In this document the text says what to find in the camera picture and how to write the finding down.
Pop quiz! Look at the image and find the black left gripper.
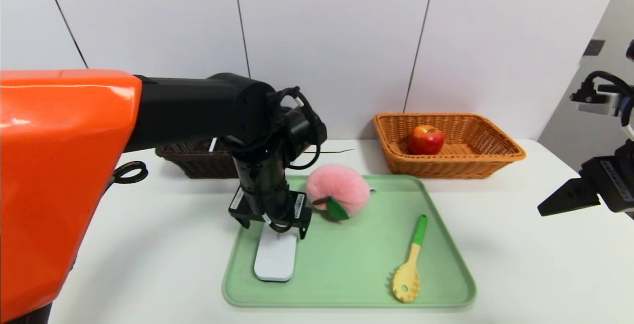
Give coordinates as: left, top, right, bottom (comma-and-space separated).
228, 156, 312, 240

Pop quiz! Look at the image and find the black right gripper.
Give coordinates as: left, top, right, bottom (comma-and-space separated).
537, 138, 634, 219

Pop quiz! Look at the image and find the white whiteboard eraser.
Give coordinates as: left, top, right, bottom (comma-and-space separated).
254, 225, 299, 282

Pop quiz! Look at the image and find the red apple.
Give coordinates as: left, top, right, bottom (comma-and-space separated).
408, 125, 445, 156

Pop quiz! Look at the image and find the dark brown wicker basket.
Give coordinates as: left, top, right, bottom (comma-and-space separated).
156, 138, 239, 179

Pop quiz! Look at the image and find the orange wicker basket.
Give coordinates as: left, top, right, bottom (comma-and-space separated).
373, 112, 527, 180

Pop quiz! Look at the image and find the pink plush peach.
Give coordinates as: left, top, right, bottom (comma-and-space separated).
306, 164, 371, 221

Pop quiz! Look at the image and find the light green plastic tray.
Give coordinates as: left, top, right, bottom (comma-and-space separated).
223, 174, 477, 308

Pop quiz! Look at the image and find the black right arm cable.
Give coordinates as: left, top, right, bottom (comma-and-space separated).
619, 96, 634, 142

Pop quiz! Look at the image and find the black left wrist camera cable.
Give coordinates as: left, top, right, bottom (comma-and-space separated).
270, 86, 328, 170

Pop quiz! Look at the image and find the yellow spoon with green handle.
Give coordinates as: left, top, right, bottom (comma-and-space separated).
392, 214, 428, 304

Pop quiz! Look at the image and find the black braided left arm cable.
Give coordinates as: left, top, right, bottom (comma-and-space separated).
112, 161, 149, 185

